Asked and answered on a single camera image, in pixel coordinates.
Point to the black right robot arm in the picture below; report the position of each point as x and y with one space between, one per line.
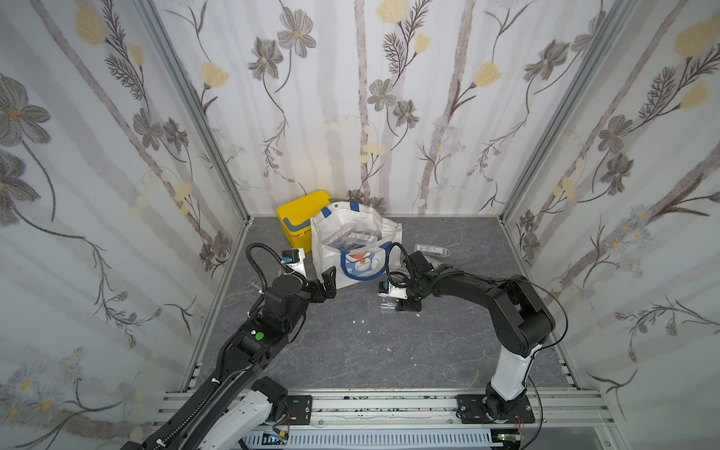
521 321

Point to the clear long compass case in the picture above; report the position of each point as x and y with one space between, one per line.
348 238

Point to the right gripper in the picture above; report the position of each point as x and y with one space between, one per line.
414 287

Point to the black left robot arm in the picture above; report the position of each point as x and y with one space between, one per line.
236 398

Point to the right arm mounting base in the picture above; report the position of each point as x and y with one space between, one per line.
493 409

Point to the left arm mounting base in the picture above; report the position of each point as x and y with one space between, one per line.
271 405

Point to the aluminium front rail frame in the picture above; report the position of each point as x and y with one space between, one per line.
556 418

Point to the yellow plastic lidded box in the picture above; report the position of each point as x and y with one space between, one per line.
295 218

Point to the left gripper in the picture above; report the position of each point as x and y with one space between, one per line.
329 284

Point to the white canvas cartoon tote bag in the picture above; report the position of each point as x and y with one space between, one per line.
359 265

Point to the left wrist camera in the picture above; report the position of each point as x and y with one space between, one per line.
294 260

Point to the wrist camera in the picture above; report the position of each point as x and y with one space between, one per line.
294 260
388 290

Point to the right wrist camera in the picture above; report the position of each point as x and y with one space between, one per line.
388 290

